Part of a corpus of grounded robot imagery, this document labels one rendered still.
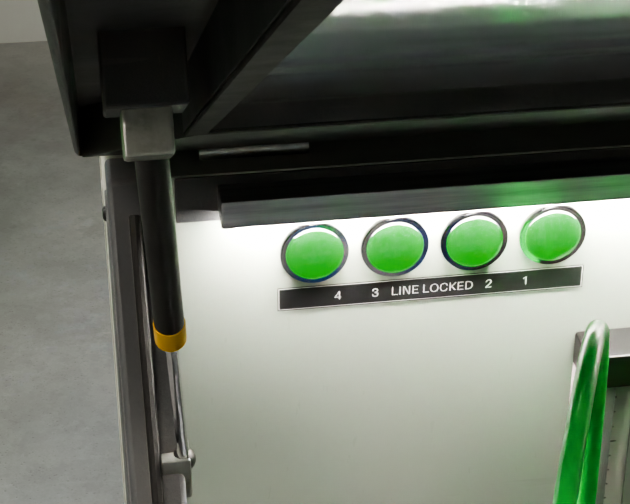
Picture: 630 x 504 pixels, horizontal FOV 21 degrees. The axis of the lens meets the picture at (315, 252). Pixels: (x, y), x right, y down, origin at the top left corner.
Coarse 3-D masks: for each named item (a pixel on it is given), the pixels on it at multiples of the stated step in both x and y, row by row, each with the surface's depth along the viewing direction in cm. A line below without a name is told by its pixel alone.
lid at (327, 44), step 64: (64, 0) 67; (128, 0) 68; (192, 0) 70; (256, 0) 55; (320, 0) 46; (384, 0) 60; (448, 0) 61; (512, 0) 62; (576, 0) 64; (64, 64) 65; (128, 64) 78; (192, 64) 90; (256, 64) 62; (320, 64) 82; (384, 64) 84; (448, 64) 87; (512, 64) 89; (576, 64) 92; (128, 128) 78; (192, 128) 97; (256, 128) 103; (320, 128) 107; (384, 128) 112; (448, 128) 118
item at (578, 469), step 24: (600, 336) 107; (600, 360) 105; (576, 384) 102; (600, 384) 121; (576, 408) 100; (600, 408) 123; (576, 432) 99; (600, 432) 125; (576, 456) 98; (576, 480) 97
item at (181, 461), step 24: (144, 168) 86; (168, 168) 87; (144, 192) 88; (168, 192) 88; (144, 216) 90; (168, 216) 90; (144, 240) 92; (168, 240) 91; (168, 264) 93; (168, 288) 95; (168, 312) 97; (168, 336) 99; (168, 360) 103; (168, 456) 114; (192, 456) 114
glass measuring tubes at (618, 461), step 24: (576, 336) 131; (624, 336) 131; (576, 360) 132; (624, 360) 129; (624, 384) 130; (624, 408) 135; (624, 432) 136; (600, 456) 134; (624, 456) 137; (600, 480) 136; (624, 480) 137
